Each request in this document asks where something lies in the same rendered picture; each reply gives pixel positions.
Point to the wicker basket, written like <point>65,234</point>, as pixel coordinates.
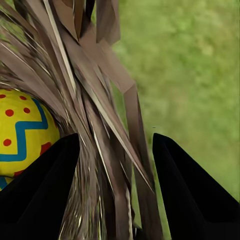
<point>66,64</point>

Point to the easter egg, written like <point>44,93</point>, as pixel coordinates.
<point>4,181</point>
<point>27,130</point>

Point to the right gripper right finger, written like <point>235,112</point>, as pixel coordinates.
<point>197,206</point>

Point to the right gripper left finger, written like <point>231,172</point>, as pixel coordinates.
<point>32,205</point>

